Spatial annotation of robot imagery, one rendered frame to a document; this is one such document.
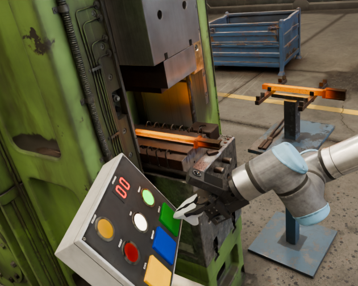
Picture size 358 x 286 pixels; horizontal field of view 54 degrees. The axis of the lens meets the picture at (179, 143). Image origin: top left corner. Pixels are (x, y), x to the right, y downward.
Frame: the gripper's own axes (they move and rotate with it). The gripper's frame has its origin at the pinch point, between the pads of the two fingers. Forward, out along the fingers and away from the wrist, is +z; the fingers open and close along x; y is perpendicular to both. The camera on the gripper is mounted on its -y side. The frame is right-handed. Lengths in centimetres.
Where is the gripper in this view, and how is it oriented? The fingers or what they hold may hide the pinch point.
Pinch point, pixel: (175, 213)
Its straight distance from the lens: 101.2
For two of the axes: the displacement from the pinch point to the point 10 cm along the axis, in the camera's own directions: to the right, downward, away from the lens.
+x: 1.2, -4.9, 8.6
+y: 6.2, 7.1, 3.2
